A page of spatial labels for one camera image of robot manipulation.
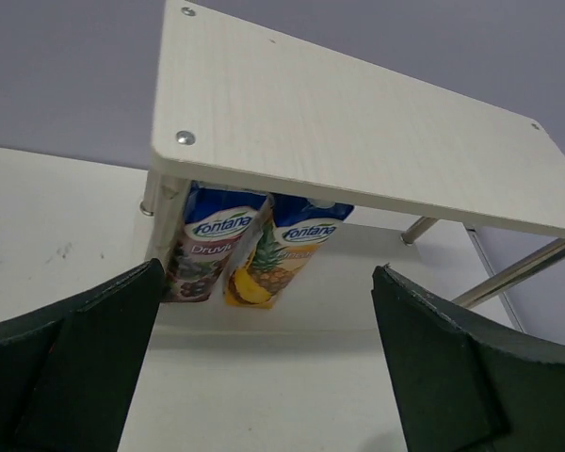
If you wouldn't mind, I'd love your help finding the grape juice carton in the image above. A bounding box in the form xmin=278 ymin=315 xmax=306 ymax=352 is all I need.
xmin=163 ymin=182 xmax=266 ymax=303

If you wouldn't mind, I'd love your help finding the pineapple juice carton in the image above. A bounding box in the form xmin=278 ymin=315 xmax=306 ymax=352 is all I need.
xmin=223 ymin=193 xmax=354 ymax=309

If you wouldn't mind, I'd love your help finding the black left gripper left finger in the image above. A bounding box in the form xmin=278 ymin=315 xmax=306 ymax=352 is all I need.
xmin=0 ymin=259 xmax=165 ymax=451

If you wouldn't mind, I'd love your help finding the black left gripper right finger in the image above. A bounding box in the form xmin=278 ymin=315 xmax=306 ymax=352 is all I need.
xmin=371 ymin=266 xmax=565 ymax=451

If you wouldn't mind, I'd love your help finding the white two-tier wooden shelf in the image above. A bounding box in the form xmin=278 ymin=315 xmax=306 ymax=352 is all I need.
xmin=141 ymin=1 xmax=565 ymax=307

